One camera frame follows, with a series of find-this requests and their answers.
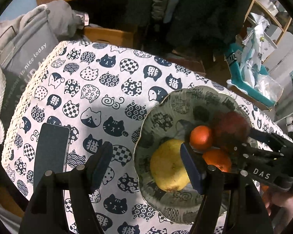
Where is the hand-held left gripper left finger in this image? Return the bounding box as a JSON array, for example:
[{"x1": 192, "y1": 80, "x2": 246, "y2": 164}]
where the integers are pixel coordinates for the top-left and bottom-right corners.
[{"x1": 19, "y1": 141, "x2": 114, "y2": 234}]

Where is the red apple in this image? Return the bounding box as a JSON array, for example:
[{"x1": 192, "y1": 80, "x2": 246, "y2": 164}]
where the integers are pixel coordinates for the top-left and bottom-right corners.
[{"x1": 211, "y1": 111, "x2": 251, "y2": 152}]

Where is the dark grey garment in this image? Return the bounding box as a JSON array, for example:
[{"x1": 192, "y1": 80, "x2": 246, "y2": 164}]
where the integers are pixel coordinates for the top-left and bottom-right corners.
[{"x1": 20, "y1": 0, "x2": 89, "y2": 37}]

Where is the yellow lemon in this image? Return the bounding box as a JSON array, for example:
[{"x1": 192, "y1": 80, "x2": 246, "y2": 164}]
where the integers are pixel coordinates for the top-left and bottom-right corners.
[{"x1": 150, "y1": 139, "x2": 191, "y2": 192}]

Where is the teal box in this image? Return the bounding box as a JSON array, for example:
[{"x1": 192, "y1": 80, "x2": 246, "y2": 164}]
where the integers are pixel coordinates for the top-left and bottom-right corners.
[{"x1": 225, "y1": 43, "x2": 279, "y2": 108}]

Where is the cardboard box with red print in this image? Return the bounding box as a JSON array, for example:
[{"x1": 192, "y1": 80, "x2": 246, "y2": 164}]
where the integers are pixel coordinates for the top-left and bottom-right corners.
[{"x1": 166, "y1": 51, "x2": 206, "y2": 73}]

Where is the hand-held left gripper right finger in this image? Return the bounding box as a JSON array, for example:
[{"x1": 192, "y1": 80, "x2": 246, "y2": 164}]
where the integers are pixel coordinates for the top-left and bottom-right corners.
[{"x1": 180, "y1": 143, "x2": 274, "y2": 234}]

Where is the grey printed laundry bag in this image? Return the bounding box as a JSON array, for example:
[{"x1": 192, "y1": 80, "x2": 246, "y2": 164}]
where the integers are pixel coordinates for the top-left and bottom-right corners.
[{"x1": 0, "y1": 21, "x2": 61, "y2": 118}]

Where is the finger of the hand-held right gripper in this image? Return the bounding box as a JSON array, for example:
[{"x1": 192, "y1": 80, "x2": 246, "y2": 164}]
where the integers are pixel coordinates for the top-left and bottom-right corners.
[
  {"x1": 248, "y1": 127, "x2": 293, "y2": 152},
  {"x1": 234, "y1": 145, "x2": 285, "y2": 162}
]

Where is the black coat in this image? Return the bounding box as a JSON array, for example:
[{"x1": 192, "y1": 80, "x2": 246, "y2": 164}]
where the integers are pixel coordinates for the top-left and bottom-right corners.
[{"x1": 124, "y1": 0, "x2": 160, "y2": 28}]

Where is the dark blue smartphone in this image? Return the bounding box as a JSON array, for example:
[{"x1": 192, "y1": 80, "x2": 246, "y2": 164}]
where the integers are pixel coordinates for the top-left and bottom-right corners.
[{"x1": 34, "y1": 123, "x2": 71, "y2": 188}]

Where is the grey jacket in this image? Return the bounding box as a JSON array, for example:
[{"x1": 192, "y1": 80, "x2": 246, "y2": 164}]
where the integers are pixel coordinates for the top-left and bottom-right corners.
[{"x1": 150, "y1": 0, "x2": 183, "y2": 25}]

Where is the green glass bowl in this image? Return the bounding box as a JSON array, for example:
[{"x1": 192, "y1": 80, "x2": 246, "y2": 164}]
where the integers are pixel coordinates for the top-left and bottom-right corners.
[{"x1": 134, "y1": 86, "x2": 258, "y2": 225}]

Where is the person's right hand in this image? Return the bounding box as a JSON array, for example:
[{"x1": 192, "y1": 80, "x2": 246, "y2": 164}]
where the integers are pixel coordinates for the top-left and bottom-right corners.
[{"x1": 266, "y1": 190, "x2": 293, "y2": 216}]

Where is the clear plastic bag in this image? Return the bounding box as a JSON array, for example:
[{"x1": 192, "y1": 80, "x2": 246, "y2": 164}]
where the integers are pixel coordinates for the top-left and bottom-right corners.
[{"x1": 256, "y1": 74, "x2": 284, "y2": 103}]

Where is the white patterned box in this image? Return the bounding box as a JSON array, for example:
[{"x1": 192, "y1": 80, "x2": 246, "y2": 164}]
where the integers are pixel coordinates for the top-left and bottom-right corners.
[{"x1": 261, "y1": 27, "x2": 293, "y2": 74}]

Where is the white patterned plastic bag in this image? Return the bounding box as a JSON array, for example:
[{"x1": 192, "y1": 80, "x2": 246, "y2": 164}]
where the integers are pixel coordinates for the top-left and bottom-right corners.
[{"x1": 239, "y1": 13, "x2": 270, "y2": 89}]

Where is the wooden drawer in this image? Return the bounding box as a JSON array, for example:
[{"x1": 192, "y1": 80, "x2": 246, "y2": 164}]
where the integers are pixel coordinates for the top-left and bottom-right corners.
[{"x1": 84, "y1": 27, "x2": 135, "y2": 48}]

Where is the cat-print tablecloth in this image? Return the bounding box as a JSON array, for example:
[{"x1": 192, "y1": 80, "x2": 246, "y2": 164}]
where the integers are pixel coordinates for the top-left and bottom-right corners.
[{"x1": 1, "y1": 41, "x2": 293, "y2": 234}]

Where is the wooden shelf rack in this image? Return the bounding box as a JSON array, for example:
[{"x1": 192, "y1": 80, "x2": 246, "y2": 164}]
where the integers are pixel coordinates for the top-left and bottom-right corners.
[{"x1": 244, "y1": 0, "x2": 293, "y2": 45}]

